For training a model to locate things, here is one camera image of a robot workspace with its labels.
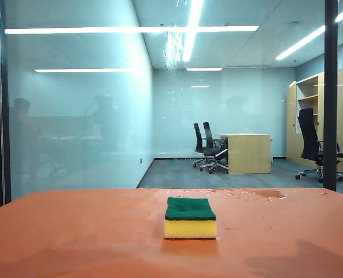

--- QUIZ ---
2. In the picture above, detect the green and yellow sponge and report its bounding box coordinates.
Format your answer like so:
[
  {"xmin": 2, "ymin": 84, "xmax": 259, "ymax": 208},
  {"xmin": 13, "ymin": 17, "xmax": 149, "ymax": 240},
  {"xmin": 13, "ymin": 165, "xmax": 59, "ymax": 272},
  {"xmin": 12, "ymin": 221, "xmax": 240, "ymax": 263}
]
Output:
[{"xmin": 164, "ymin": 197, "xmax": 217, "ymax": 240}]

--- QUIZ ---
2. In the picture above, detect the black mesh office chair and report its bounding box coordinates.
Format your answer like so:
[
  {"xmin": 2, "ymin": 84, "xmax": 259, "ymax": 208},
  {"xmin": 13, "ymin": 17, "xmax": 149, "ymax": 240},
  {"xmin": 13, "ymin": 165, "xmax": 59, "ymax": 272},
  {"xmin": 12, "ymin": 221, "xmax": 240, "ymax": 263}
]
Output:
[
  {"xmin": 192, "ymin": 123, "xmax": 218, "ymax": 171},
  {"xmin": 202, "ymin": 121, "xmax": 229, "ymax": 175}
]

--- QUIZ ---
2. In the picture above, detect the light wooden office desk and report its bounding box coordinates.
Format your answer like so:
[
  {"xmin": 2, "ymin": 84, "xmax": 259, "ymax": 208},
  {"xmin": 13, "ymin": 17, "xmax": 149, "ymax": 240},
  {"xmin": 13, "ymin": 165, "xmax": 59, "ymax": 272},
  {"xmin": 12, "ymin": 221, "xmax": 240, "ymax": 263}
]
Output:
[{"xmin": 216, "ymin": 133, "xmax": 273, "ymax": 175}]

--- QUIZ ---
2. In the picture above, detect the long ceiling strip light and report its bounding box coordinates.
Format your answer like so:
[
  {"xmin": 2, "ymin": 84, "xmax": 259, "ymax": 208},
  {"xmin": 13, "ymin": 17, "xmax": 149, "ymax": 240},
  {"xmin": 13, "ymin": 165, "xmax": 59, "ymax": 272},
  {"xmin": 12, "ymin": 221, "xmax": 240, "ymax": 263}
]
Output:
[
  {"xmin": 275, "ymin": 4, "xmax": 343, "ymax": 61},
  {"xmin": 182, "ymin": 0, "xmax": 204, "ymax": 62}
]

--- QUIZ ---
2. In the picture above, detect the tall-backed black office chair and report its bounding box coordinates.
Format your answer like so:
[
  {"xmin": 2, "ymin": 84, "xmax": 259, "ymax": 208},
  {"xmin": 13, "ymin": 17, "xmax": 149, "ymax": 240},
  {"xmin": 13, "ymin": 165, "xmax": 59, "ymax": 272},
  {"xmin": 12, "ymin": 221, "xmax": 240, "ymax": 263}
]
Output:
[{"xmin": 294, "ymin": 107, "xmax": 343, "ymax": 184}]

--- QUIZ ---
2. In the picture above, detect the large glass wall pane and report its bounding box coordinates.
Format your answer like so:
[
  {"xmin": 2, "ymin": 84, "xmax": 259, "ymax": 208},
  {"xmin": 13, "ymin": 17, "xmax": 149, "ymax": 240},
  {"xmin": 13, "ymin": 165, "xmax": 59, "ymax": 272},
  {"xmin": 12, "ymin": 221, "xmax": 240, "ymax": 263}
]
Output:
[{"xmin": 0, "ymin": 0, "xmax": 326, "ymax": 200}]

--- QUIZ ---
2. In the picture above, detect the black vertical frame post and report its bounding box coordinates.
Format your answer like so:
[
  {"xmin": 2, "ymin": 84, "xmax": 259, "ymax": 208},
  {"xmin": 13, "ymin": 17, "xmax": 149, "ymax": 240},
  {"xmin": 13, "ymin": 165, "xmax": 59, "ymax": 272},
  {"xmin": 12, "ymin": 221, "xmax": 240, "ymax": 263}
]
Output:
[{"xmin": 323, "ymin": 0, "xmax": 339, "ymax": 192}]

